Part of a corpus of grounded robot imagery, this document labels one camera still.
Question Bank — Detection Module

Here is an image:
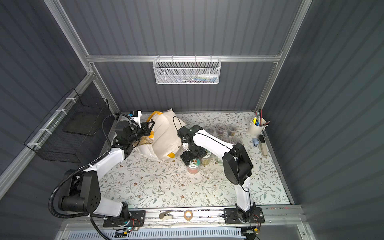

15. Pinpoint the sunflower bottom seed jar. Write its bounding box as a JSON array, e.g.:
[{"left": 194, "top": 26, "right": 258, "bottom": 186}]
[{"left": 200, "top": 152, "right": 212, "bottom": 166}]

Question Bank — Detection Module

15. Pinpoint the white canvas tote bag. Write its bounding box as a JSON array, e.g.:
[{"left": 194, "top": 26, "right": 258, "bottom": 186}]
[{"left": 136, "top": 109, "right": 186, "bottom": 162}]

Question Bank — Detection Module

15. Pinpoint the orange label seed jar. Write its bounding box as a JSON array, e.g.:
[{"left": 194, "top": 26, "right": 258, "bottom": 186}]
[{"left": 216, "top": 124, "right": 227, "bottom": 136}]

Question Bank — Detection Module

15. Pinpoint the clear lid seed jar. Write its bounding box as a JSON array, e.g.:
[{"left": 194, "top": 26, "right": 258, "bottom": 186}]
[{"left": 228, "top": 124, "right": 238, "bottom": 137}]

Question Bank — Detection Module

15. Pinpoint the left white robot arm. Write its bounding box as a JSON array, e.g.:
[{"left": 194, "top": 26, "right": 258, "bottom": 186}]
[{"left": 49, "top": 121, "right": 155, "bottom": 226}]

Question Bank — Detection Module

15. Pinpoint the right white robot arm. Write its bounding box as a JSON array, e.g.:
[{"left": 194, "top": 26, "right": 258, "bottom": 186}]
[{"left": 177, "top": 125, "right": 256, "bottom": 223}]

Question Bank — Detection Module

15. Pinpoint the masking tape roll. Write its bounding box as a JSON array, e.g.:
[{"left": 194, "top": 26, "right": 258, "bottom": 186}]
[{"left": 184, "top": 210, "right": 193, "bottom": 221}]

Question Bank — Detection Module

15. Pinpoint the beige tape dispenser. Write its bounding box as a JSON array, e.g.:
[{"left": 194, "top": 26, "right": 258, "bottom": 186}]
[{"left": 159, "top": 210, "right": 174, "bottom": 221}]

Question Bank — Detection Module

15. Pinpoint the white pen cup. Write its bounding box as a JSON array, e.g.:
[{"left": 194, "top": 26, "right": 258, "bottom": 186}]
[{"left": 248, "top": 110, "right": 270, "bottom": 138}]

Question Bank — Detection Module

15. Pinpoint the grey stapler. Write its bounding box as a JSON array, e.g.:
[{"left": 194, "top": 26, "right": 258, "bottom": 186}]
[{"left": 259, "top": 135, "right": 268, "bottom": 158}]

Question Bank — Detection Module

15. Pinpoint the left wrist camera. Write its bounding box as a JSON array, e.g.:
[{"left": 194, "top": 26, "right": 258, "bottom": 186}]
[{"left": 129, "top": 111, "right": 142, "bottom": 127}]

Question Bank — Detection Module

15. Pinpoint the black wire side basket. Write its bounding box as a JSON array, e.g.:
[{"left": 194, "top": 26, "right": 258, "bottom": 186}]
[{"left": 24, "top": 91, "right": 110, "bottom": 164}]

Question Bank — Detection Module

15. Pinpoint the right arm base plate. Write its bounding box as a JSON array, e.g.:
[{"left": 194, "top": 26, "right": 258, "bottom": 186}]
[{"left": 223, "top": 208, "right": 265, "bottom": 225}]

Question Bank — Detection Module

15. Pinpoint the white wire wall basket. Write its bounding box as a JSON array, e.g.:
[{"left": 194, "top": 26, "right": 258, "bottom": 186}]
[{"left": 153, "top": 58, "right": 222, "bottom": 85}]

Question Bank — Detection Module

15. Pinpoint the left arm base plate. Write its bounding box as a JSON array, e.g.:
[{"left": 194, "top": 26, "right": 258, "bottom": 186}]
[{"left": 103, "top": 211, "right": 146, "bottom": 228}]

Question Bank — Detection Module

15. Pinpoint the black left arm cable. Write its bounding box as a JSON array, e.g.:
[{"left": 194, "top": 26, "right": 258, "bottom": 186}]
[{"left": 47, "top": 113, "right": 133, "bottom": 240}]

